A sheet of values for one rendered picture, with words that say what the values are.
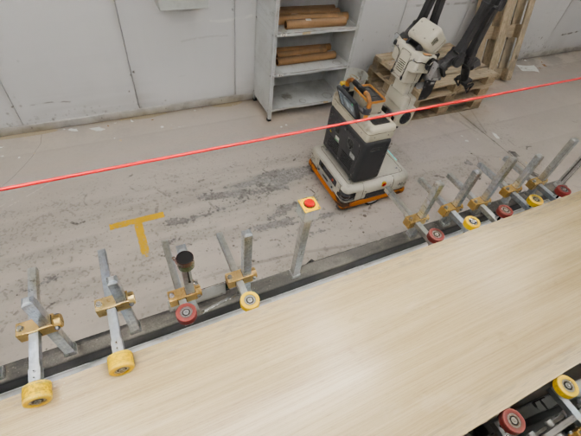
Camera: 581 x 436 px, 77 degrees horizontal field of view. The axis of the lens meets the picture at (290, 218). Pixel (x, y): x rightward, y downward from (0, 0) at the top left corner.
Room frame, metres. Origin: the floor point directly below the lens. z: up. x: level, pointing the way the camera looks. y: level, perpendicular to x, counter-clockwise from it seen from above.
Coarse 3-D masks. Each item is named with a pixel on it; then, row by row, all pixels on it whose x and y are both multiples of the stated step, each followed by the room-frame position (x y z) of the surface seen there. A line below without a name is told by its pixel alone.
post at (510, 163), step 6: (510, 162) 1.65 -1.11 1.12; (516, 162) 1.66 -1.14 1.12; (504, 168) 1.66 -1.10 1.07; (510, 168) 1.65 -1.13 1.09; (498, 174) 1.66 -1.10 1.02; (504, 174) 1.64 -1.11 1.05; (498, 180) 1.65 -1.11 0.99; (492, 186) 1.65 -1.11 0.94; (498, 186) 1.66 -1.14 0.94; (486, 192) 1.66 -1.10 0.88; (492, 192) 1.65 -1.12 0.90; (486, 198) 1.64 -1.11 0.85; (474, 210) 1.66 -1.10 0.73
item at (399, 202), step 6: (390, 192) 1.56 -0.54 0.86; (396, 198) 1.51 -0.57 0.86; (396, 204) 1.49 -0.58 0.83; (402, 204) 1.47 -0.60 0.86; (402, 210) 1.44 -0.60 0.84; (408, 210) 1.43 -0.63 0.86; (420, 222) 1.36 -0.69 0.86; (420, 228) 1.31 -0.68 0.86; (426, 234) 1.28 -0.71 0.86; (426, 240) 1.26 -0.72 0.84
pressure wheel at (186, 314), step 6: (180, 306) 0.65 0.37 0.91; (186, 306) 0.65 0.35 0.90; (192, 306) 0.65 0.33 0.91; (180, 312) 0.62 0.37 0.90; (186, 312) 0.62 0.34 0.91; (192, 312) 0.63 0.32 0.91; (180, 318) 0.60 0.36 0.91; (186, 318) 0.60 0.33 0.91; (192, 318) 0.61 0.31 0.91; (186, 324) 0.59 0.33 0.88
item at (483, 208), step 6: (450, 174) 1.85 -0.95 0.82; (450, 180) 1.82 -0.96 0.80; (456, 180) 1.80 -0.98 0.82; (456, 186) 1.77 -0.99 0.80; (462, 186) 1.75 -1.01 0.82; (468, 198) 1.68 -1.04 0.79; (480, 210) 1.60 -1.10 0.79; (486, 210) 1.57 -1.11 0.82; (486, 216) 1.55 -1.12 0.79; (492, 216) 1.53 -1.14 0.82
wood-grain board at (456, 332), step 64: (576, 192) 1.77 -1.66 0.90; (448, 256) 1.12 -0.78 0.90; (512, 256) 1.19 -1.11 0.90; (576, 256) 1.26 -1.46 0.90; (256, 320) 0.64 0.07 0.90; (320, 320) 0.69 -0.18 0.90; (384, 320) 0.73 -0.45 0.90; (448, 320) 0.78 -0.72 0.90; (512, 320) 0.83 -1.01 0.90; (576, 320) 0.88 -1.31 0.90; (64, 384) 0.31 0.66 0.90; (128, 384) 0.34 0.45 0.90; (192, 384) 0.37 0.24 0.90; (256, 384) 0.41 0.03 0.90; (320, 384) 0.44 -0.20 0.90; (384, 384) 0.48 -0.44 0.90; (448, 384) 0.52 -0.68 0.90; (512, 384) 0.55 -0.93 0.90
